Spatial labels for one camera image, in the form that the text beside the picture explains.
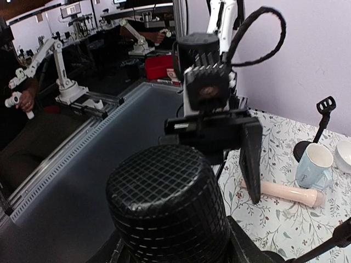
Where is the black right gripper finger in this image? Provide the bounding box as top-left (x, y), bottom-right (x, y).
top-left (226, 216), bottom-right (285, 263)

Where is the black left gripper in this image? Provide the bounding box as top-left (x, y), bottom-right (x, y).
top-left (158, 110), bottom-right (263, 204)

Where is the tall black mic stand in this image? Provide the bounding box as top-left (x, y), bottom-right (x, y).
top-left (263, 218), bottom-right (350, 262)

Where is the second background robot arm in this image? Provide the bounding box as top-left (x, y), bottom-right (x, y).
top-left (120, 19), bottom-right (155, 56)

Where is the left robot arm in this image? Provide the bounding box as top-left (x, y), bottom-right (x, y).
top-left (158, 1), bottom-right (263, 204)

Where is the far left black stand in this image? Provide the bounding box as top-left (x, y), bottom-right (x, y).
top-left (293, 96), bottom-right (336, 162)

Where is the background person hand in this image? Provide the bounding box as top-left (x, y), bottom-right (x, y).
top-left (16, 89), bottom-right (36, 113)

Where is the light blue mug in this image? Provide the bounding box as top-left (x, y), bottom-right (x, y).
top-left (295, 143), bottom-right (334, 191)

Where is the beige microphone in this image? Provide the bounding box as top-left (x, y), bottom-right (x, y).
top-left (240, 178), bottom-right (327, 209)

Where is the white ceramic bowl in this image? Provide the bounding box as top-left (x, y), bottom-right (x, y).
top-left (334, 141), bottom-right (351, 174)

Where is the red storage box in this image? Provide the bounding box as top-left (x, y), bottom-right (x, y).
top-left (145, 55), bottom-right (179, 82)

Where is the white handheld controller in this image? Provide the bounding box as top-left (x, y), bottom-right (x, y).
top-left (4, 92), bottom-right (35, 119)

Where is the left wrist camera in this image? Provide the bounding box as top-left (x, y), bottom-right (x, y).
top-left (182, 64), bottom-right (238, 116)

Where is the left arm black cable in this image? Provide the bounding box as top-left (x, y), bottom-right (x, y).
top-left (222, 5), bottom-right (286, 68)

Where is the aluminium front rail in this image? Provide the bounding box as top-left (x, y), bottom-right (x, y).
top-left (1, 81), bottom-right (156, 226)

